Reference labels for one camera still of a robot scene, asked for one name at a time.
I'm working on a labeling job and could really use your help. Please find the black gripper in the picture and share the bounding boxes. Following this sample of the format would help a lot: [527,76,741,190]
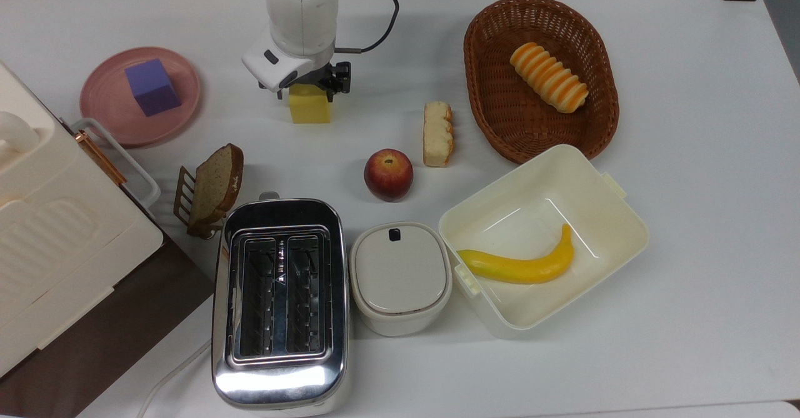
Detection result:
[277,62,351,102]

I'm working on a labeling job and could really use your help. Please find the yellow foam cube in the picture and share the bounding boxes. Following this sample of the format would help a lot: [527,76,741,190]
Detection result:
[288,82,332,124]

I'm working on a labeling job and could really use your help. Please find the purple foam cube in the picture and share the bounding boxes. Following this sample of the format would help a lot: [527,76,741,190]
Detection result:
[124,58,183,117]

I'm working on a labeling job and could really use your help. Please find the red apple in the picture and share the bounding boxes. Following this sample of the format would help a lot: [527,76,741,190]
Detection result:
[364,149,414,203]

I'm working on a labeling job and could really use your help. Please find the brown bread slice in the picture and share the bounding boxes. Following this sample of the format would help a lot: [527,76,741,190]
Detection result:
[187,143,245,228]

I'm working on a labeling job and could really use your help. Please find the cream filled bread piece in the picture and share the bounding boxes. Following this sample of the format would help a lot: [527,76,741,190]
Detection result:
[422,101,455,168]

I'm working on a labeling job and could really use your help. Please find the brown toast rack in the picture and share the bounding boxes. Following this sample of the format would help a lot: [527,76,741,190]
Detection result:
[173,166,226,239]

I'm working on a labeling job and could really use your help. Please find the brown wicker basket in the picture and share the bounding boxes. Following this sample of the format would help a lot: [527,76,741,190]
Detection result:
[463,0,620,165]

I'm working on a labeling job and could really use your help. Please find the small white lidded bin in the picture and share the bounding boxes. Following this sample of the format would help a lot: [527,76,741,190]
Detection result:
[349,221,453,337]

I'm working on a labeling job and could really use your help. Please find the pink plastic plate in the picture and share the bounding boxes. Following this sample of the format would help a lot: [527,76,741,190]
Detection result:
[79,46,202,149]

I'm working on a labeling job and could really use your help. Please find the white plastic storage box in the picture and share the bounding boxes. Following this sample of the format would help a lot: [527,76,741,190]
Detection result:
[437,144,649,339]

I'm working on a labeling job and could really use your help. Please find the orange striped bread roll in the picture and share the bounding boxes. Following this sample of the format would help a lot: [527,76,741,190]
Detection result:
[509,42,590,114]

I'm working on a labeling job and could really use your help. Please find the yellow toy banana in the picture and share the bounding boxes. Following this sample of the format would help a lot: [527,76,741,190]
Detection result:
[457,223,575,285]

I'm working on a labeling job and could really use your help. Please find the cream toy oven cabinet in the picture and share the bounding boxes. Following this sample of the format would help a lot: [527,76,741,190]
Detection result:
[0,62,164,378]

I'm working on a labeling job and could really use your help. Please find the cream and chrome toaster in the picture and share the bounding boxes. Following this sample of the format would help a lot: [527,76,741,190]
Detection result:
[211,192,351,416]

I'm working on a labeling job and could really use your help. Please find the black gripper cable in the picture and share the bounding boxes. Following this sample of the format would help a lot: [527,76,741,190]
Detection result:
[334,0,401,54]

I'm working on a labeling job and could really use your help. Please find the white toaster power cord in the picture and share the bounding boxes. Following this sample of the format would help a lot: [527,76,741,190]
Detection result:
[136,340,213,418]

